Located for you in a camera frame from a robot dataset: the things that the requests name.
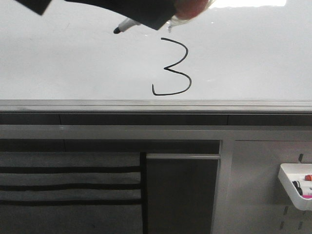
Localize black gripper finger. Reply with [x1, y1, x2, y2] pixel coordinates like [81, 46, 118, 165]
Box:
[74, 0, 177, 30]
[16, 0, 52, 16]

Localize white whiteboard marker black tip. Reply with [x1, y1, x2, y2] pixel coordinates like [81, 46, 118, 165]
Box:
[113, 18, 141, 34]

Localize white glossy whiteboard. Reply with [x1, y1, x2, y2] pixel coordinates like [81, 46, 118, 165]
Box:
[0, 0, 312, 100]

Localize dark grey hanging panel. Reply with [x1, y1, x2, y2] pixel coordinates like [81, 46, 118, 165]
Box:
[147, 154, 219, 234]

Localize grey slotted pegboard panel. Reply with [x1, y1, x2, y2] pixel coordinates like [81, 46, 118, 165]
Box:
[225, 141, 312, 234]

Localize white plastic marker bin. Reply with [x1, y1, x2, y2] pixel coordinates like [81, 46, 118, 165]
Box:
[278, 163, 312, 211]

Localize black capped marker in bin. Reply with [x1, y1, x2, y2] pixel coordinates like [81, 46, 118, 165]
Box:
[292, 181, 301, 188]

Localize red capped marker in bin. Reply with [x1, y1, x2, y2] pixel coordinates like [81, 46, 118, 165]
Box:
[305, 174, 312, 181]

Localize grey aluminium whiteboard tray rail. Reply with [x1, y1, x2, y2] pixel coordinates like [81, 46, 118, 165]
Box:
[0, 99, 312, 115]

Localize grey metal stand frame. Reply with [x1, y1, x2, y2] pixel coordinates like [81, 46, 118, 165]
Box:
[0, 125, 312, 234]

